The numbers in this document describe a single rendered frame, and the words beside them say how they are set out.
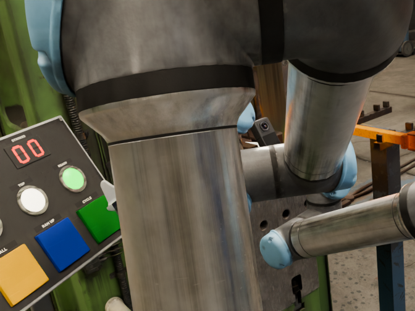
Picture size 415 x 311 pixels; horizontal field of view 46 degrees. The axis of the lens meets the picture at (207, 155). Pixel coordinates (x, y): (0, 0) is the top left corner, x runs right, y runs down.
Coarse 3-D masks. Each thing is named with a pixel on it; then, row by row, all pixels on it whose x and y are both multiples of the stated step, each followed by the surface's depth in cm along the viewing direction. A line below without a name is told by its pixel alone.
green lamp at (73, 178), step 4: (68, 168) 94; (72, 168) 95; (64, 172) 93; (68, 172) 94; (72, 172) 94; (76, 172) 95; (64, 176) 93; (68, 176) 93; (72, 176) 94; (76, 176) 94; (80, 176) 95; (64, 180) 92; (68, 180) 93; (72, 180) 93; (76, 180) 94; (80, 180) 95; (68, 184) 93; (72, 184) 93; (76, 184) 94; (80, 184) 94; (76, 188) 93
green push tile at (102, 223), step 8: (96, 200) 95; (104, 200) 96; (88, 208) 93; (96, 208) 94; (104, 208) 95; (80, 216) 91; (88, 216) 92; (96, 216) 93; (104, 216) 94; (112, 216) 96; (88, 224) 91; (96, 224) 92; (104, 224) 93; (112, 224) 95; (96, 232) 91; (104, 232) 93; (112, 232) 94; (96, 240) 91
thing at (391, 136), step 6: (360, 126) 136; (366, 126) 135; (354, 132) 136; (360, 132) 135; (366, 132) 133; (372, 132) 131; (378, 132) 129; (384, 132) 128; (390, 132) 127; (396, 132) 127; (414, 132) 121; (372, 138) 131; (384, 138) 128; (390, 138) 126; (396, 138) 124; (402, 138) 122; (408, 138) 122; (414, 138) 120; (402, 144) 122; (408, 144) 122; (414, 144) 121; (414, 150) 121
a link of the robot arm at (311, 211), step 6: (312, 204) 103; (318, 204) 102; (324, 204) 102; (330, 204) 102; (336, 204) 102; (306, 210) 104; (312, 210) 103; (318, 210) 103; (324, 210) 102; (330, 210) 102; (306, 216) 101; (312, 216) 102
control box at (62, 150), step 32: (32, 128) 93; (64, 128) 98; (0, 160) 85; (32, 160) 90; (64, 160) 95; (0, 192) 83; (64, 192) 92; (96, 192) 97; (0, 224) 80; (32, 224) 84; (0, 256) 78; (96, 256) 90
